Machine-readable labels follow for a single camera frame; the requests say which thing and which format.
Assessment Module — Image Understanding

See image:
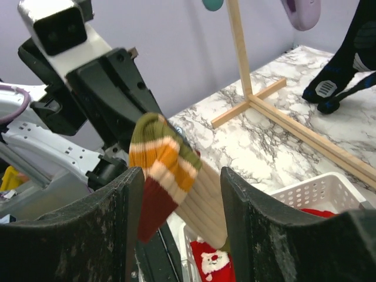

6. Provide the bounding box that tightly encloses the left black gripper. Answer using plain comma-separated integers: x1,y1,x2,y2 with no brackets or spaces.
18,24,162,152

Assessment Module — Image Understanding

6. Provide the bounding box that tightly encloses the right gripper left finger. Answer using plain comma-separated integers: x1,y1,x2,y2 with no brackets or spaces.
1,167,144,281

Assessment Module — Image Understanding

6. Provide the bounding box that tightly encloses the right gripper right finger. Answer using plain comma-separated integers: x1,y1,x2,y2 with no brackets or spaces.
220,167,375,281

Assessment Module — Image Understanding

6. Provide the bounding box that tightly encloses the striped argyle sock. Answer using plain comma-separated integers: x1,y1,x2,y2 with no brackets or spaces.
129,113,230,252

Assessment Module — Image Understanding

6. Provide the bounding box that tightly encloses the white oval clip hanger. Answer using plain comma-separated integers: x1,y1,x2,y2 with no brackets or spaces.
201,0,323,32

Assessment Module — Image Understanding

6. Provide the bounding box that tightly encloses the red santa sock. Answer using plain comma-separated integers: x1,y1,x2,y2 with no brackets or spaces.
190,241,236,282
300,208,338,220

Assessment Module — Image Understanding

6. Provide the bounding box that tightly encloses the white perforated plastic basket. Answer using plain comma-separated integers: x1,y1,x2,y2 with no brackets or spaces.
178,172,375,281

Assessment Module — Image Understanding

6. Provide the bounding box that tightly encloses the black sock with label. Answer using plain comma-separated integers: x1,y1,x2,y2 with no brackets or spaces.
302,0,375,114

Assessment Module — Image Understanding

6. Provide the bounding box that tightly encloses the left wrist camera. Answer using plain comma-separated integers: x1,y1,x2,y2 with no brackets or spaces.
18,0,93,56

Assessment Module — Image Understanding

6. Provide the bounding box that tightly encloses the wooden clothes rack frame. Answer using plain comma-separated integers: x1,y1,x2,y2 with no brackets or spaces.
211,0,375,189

